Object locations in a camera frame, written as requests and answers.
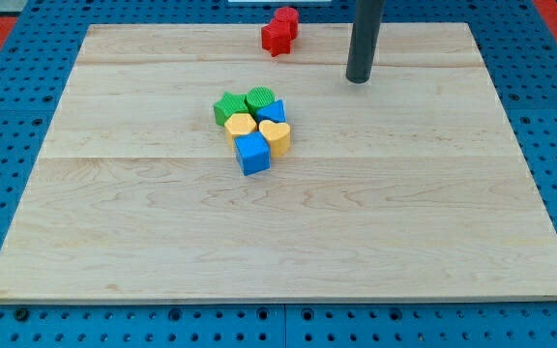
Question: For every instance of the blue cube block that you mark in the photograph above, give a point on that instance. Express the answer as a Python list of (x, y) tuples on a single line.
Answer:
[(252, 153)]

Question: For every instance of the yellow heart block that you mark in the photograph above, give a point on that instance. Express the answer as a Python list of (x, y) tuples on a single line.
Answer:
[(277, 135)]

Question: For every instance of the blue triangle block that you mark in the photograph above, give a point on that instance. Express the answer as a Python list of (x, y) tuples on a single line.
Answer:
[(274, 112)]

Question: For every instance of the yellow hexagon block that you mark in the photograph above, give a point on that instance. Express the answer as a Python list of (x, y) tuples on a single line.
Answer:
[(238, 124)]

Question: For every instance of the green cylinder block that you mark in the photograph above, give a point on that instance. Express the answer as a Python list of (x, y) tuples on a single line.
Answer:
[(259, 97)]

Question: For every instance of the green star block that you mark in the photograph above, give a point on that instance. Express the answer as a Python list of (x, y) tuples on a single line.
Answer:
[(228, 105)]

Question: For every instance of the light wooden board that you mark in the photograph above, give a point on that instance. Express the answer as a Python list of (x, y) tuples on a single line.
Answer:
[(410, 188)]

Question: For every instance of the red star block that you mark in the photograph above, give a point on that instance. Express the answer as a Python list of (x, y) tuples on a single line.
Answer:
[(276, 38)]

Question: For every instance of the red cylinder block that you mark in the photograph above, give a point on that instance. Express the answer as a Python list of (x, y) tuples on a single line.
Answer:
[(290, 16)]

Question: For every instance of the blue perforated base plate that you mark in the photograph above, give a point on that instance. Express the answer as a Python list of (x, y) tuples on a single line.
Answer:
[(520, 52)]

